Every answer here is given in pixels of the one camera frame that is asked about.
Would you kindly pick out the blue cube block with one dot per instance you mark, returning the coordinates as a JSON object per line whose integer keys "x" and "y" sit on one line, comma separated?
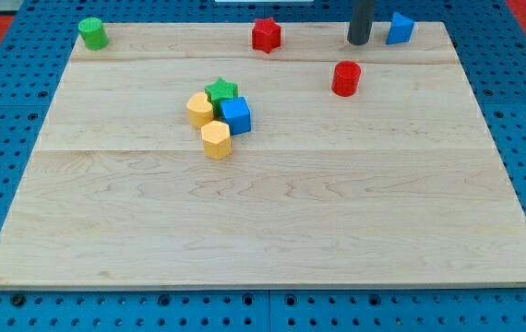
{"x": 237, "y": 115}

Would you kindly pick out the yellow hexagon block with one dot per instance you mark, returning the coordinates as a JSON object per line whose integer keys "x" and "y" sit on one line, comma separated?
{"x": 216, "y": 140}

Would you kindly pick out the yellow heart block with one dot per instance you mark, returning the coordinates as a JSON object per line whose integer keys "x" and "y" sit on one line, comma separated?
{"x": 199, "y": 110}

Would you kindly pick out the green star block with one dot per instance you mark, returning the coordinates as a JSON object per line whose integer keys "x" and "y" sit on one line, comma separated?
{"x": 219, "y": 91}

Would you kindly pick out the red cylinder block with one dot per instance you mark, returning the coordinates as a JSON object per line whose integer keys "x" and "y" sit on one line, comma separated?
{"x": 346, "y": 76}

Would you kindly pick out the red star block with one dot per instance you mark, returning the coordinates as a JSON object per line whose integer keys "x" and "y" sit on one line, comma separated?
{"x": 266, "y": 35}

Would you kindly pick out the light wooden board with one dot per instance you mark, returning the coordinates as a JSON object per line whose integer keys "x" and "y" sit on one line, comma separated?
{"x": 399, "y": 186}

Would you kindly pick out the blue triangular prism block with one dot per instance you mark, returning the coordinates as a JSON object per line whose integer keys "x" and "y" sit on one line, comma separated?
{"x": 401, "y": 28}

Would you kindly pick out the green cylinder block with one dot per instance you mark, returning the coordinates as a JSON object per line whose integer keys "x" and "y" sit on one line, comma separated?
{"x": 93, "y": 33}

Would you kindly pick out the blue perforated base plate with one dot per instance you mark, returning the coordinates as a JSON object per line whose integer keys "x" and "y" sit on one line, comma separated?
{"x": 492, "y": 48}

